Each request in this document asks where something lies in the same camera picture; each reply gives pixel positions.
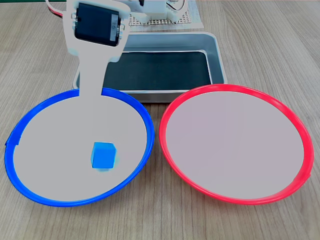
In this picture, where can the blue cube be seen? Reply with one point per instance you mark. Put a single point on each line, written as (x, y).
(103, 156)

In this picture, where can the black tray mat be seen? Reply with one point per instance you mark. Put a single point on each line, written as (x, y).
(160, 72)

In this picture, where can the steel tray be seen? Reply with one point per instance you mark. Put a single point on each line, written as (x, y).
(217, 62)

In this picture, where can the blue rimmed white plate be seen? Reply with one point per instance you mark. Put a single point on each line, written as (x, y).
(57, 155)

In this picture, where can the red rimmed white plate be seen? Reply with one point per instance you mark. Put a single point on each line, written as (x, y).
(235, 145)

